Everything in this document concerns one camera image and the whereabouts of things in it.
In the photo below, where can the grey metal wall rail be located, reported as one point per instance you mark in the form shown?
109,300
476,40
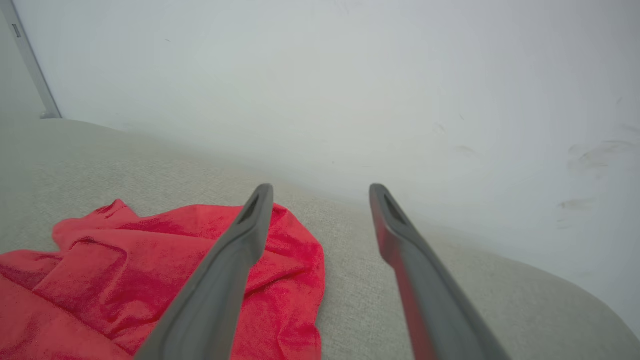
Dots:
31,60

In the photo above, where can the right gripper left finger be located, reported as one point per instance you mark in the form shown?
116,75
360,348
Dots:
215,290

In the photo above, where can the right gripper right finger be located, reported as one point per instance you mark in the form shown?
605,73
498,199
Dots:
435,300

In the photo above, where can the red and white basketball jersey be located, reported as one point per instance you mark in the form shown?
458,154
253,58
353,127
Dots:
100,280

